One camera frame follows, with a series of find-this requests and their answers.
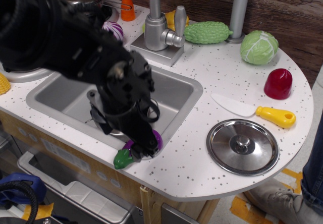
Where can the blue jeans leg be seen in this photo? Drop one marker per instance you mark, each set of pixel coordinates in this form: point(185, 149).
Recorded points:
point(311, 183)

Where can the black front stove burner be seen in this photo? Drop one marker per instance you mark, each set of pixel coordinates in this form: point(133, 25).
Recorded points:
point(28, 76)

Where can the blue clamp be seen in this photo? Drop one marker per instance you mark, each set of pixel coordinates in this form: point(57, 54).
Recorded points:
point(22, 188)

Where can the white yellow toy knife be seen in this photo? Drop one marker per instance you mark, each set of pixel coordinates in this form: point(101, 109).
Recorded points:
point(280, 117)

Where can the grey sneaker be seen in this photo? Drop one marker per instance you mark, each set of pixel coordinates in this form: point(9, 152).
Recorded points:
point(275, 199)

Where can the silver toy faucet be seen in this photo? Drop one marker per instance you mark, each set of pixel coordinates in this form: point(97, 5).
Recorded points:
point(159, 43)

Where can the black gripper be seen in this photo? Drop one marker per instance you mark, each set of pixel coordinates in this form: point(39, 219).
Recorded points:
point(134, 123)

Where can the small steel pan in sink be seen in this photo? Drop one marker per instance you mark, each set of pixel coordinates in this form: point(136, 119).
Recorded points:
point(116, 133)

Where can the yellow toy behind faucet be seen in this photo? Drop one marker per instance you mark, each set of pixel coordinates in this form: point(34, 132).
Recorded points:
point(170, 18)

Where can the green toy cabbage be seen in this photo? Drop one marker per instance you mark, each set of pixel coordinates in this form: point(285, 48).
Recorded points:
point(258, 47)

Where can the steel pot lid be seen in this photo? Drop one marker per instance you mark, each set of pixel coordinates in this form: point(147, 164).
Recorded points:
point(242, 147)

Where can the yellow toy corn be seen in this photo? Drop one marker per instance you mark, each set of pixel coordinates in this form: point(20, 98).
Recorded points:
point(4, 84)

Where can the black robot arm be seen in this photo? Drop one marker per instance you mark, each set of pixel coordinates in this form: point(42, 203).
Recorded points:
point(69, 39)

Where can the orange toy carrot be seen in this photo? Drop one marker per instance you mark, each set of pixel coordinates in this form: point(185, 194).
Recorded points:
point(127, 10)

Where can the purple white toy onion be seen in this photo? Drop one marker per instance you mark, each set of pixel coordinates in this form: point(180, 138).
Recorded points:
point(115, 29)

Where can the red toy pepper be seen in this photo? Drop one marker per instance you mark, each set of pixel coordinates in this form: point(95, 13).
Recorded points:
point(278, 84)

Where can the grey toy sink basin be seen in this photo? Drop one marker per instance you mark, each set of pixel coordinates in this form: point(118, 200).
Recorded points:
point(66, 101)

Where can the silver oven door handle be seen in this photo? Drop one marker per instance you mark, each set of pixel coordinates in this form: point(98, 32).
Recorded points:
point(76, 197)

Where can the green toy bitter gourd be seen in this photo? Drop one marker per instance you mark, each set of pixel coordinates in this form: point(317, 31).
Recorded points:
point(208, 32)

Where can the grey right support pole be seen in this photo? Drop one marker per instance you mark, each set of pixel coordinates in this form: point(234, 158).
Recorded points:
point(237, 21)

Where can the purple toy eggplant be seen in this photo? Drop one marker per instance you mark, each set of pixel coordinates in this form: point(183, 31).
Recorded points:
point(124, 158)

